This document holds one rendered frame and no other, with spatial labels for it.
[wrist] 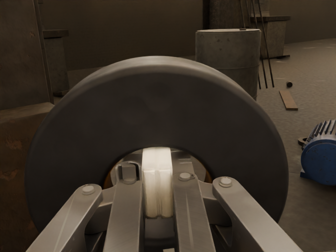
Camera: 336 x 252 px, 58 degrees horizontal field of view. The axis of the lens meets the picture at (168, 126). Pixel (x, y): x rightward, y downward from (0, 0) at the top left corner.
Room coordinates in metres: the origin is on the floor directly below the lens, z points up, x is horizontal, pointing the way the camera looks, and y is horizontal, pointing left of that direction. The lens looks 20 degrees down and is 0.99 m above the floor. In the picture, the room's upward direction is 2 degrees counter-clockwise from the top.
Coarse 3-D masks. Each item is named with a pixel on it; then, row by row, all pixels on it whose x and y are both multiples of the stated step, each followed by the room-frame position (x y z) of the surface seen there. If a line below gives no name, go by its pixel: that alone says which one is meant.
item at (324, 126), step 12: (324, 120) 1.89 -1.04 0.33; (312, 132) 1.78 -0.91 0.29; (324, 132) 1.67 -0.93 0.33; (312, 144) 1.61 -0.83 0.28; (324, 144) 1.55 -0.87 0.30; (312, 156) 1.58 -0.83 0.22; (324, 156) 1.55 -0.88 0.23; (312, 168) 1.58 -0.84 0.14; (324, 168) 1.54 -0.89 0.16; (324, 180) 1.54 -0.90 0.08
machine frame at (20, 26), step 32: (0, 0) 0.46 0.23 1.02; (32, 0) 0.48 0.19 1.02; (0, 32) 0.45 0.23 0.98; (32, 32) 0.48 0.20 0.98; (0, 64) 0.45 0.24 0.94; (32, 64) 0.47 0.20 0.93; (0, 96) 0.44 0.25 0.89; (32, 96) 0.47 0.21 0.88; (0, 128) 0.39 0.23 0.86; (32, 128) 0.41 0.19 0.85; (0, 160) 0.38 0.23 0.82; (0, 192) 0.38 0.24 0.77; (0, 224) 0.37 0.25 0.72; (32, 224) 0.40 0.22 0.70
